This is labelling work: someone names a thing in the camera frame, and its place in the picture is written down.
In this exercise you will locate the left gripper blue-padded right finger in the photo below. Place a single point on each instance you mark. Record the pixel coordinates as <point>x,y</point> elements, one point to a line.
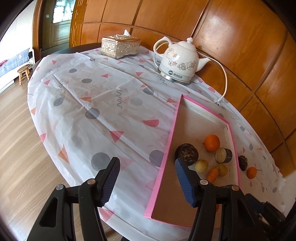
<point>189,182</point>

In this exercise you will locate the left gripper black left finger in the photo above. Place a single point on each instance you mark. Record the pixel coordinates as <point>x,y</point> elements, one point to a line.
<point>106,181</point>

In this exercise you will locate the pale yellow round fruit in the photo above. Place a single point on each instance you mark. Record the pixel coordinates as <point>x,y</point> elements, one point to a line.
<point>201,165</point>

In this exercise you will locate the small orange carrot piece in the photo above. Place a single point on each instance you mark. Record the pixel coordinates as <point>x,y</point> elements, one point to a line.
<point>212,175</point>

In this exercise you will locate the dark brown dried fruit front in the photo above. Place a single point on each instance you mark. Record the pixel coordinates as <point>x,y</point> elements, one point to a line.
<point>188,153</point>

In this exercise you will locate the dark brown dried fruit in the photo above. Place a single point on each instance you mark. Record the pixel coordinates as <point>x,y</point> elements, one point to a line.
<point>188,153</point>
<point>243,162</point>

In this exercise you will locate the small yellow round fruit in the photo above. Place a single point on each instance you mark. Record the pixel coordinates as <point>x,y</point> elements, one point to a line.
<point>222,169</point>

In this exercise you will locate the dark sugarcane segment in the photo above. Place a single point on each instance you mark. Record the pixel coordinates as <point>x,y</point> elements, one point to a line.
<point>223,155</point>

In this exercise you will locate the pink-edged shallow tray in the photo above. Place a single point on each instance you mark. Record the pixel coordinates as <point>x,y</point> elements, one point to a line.
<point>192,123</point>

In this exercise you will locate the orange mandarin with stem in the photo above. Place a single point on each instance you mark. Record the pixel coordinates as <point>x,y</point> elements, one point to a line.
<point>251,172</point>

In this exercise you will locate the white patterned tablecloth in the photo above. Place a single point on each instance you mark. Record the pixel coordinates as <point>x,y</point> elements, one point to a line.
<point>88,108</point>

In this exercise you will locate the metal kettle base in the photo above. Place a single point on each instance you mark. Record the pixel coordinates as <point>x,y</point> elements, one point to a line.
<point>163,75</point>

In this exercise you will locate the white ceramic electric kettle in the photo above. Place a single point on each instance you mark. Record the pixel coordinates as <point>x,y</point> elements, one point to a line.
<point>180,60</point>

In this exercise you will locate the ornate silver tissue box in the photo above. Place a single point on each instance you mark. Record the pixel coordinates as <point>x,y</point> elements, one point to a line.
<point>118,46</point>

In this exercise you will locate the small wooden stool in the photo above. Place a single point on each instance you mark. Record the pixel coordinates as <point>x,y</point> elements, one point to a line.
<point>23,72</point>

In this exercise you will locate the wooden door with glass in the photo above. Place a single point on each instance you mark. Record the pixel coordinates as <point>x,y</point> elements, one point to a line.
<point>51,26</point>

